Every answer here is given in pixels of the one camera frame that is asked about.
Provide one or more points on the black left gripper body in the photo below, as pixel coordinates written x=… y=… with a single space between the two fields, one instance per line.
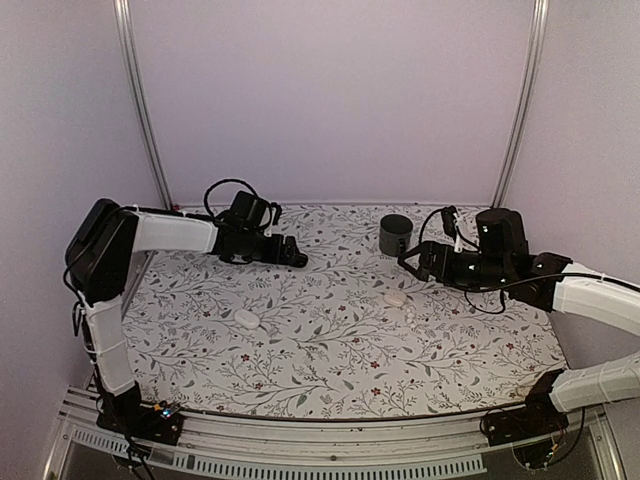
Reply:
x=254 y=251

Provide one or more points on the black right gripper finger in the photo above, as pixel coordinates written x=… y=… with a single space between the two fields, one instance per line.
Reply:
x=421 y=270
x=412 y=258

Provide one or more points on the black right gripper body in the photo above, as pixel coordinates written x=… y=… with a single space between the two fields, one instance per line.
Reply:
x=492 y=272

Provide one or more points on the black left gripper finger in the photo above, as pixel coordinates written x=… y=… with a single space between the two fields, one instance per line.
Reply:
x=290 y=247
x=289 y=260

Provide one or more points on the white earbud case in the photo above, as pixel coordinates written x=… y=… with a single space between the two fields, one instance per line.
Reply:
x=395 y=299
x=247 y=319

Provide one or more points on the black earbud charging case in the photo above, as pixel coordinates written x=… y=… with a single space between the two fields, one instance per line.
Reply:
x=300 y=260

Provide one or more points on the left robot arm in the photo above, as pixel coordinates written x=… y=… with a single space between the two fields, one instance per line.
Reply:
x=99 y=256

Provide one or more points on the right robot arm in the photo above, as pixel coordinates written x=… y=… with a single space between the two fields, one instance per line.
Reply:
x=556 y=283

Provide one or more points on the dark grey mug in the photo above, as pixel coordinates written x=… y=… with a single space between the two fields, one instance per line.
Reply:
x=395 y=233

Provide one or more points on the floral patterned table mat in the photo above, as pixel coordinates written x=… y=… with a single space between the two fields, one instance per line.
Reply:
x=328 y=346

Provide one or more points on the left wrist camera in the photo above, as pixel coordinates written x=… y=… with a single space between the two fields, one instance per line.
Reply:
x=275 y=211

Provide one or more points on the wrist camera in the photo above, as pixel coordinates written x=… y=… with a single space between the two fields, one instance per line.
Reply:
x=450 y=221
x=275 y=211

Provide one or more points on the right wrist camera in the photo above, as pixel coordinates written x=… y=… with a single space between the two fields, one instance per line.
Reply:
x=450 y=221

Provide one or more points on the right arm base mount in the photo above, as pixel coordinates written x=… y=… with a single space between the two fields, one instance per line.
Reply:
x=537 y=417

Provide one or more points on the front aluminium rail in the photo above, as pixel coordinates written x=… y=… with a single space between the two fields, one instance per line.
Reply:
x=212 y=446

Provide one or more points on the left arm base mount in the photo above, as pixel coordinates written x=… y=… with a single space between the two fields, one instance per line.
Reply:
x=128 y=415

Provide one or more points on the right aluminium frame post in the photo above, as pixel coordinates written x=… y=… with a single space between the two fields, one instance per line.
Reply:
x=533 y=57

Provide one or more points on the aluminium frame post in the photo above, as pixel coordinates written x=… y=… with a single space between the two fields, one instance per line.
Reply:
x=533 y=57
x=125 y=29

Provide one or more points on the left aluminium frame post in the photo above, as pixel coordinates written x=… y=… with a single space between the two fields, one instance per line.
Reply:
x=125 y=29

